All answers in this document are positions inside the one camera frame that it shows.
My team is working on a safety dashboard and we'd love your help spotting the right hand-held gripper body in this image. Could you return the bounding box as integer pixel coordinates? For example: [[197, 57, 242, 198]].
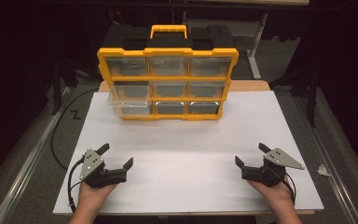
[[241, 147, 306, 189]]

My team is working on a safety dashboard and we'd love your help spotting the yellow and black drawer organizer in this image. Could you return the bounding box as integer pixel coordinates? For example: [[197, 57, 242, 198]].
[[96, 24, 240, 121]]

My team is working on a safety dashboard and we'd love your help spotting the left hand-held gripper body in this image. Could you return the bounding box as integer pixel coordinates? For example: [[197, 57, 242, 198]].
[[79, 148, 129, 189]]

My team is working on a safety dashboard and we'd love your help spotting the set of clear organizer drawers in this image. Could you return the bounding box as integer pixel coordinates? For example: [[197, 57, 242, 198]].
[[105, 56, 233, 116]]

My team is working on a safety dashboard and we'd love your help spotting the person's right hand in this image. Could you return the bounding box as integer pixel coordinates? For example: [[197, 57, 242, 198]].
[[246, 177, 295, 217]]

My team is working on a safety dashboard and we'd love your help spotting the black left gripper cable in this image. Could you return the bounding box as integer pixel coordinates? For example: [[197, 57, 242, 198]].
[[67, 156, 86, 214]]

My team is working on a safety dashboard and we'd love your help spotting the metal floor rail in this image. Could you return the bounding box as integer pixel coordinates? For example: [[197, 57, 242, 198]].
[[0, 86, 73, 224], [292, 92, 358, 224]]

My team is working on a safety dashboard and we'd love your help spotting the black stand leg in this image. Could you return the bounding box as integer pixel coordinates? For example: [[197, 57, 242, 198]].
[[50, 57, 63, 117], [307, 66, 321, 128]]

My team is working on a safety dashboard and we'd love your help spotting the black floor cable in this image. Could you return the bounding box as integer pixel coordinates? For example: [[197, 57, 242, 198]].
[[49, 88, 101, 172]]

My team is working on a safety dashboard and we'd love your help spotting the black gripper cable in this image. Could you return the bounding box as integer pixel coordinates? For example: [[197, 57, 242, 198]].
[[67, 156, 86, 214], [274, 170, 297, 205]]

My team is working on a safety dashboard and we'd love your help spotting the grey metal stand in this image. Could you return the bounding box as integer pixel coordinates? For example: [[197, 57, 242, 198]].
[[245, 13, 269, 80]]

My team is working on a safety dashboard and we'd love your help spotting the white crumpled paper scrap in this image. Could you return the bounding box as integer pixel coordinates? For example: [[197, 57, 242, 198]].
[[316, 163, 332, 177]]

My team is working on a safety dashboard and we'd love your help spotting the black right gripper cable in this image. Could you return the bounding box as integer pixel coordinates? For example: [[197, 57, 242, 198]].
[[274, 170, 297, 205]]

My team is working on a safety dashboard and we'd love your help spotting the clear pulled-out plastic drawer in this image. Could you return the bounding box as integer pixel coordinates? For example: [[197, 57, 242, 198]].
[[107, 91, 154, 118]]

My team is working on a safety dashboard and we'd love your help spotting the person's left hand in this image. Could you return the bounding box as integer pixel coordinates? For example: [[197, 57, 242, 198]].
[[76, 181, 119, 217]]

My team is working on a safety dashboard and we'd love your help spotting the white table board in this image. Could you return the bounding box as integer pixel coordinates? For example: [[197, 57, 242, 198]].
[[52, 90, 325, 216]]

